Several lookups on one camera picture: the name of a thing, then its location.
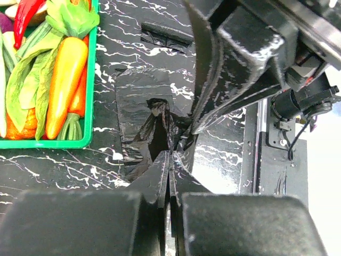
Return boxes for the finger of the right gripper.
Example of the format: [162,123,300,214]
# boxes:
[184,1,222,125]
[191,39,282,134]

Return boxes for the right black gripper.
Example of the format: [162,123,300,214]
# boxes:
[218,0,341,118]

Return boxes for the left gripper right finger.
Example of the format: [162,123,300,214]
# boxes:
[170,151,213,255]

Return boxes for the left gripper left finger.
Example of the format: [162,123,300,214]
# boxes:
[117,151,170,255]

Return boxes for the black trash bag roll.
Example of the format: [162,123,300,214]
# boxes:
[115,21,194,182]

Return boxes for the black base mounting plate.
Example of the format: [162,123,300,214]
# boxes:
[238,102,308,206]

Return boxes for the green plastic basket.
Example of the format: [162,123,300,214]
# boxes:
[0,0,100,149]

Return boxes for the small orange carrot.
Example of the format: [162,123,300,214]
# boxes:
[57,34,90,141]

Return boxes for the large orange carrot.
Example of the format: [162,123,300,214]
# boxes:
[45,37,88,140]

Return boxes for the green leafy vegetable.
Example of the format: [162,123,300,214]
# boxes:
[5,0,101,141]

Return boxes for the yellow white napa cabbage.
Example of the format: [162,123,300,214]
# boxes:
[0,54,7,138]

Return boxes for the red chili pepper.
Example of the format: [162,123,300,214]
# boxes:
[14,0,47,50]

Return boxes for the green long beans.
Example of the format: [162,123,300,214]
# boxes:
[1,21,52,74]

